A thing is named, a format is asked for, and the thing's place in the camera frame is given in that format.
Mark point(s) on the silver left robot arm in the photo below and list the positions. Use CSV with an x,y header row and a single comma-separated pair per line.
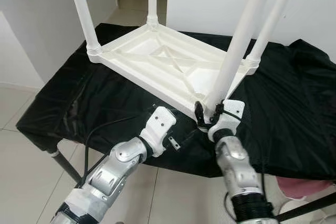
x,y
107,177

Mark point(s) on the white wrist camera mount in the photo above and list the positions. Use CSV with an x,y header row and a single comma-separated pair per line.
x,y
160,124
231,111

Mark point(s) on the black cloth table cover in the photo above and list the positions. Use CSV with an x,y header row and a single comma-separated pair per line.
x,y
294,108

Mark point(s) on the white plastic table top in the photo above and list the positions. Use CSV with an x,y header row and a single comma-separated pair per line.
x,y
131,51

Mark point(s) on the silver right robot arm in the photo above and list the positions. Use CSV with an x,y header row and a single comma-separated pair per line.
x,y
236,171

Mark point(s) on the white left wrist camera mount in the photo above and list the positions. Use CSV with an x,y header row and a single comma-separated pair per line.
x,y
160,124

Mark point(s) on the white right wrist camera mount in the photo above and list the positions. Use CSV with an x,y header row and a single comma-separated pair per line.
x,y
231,111

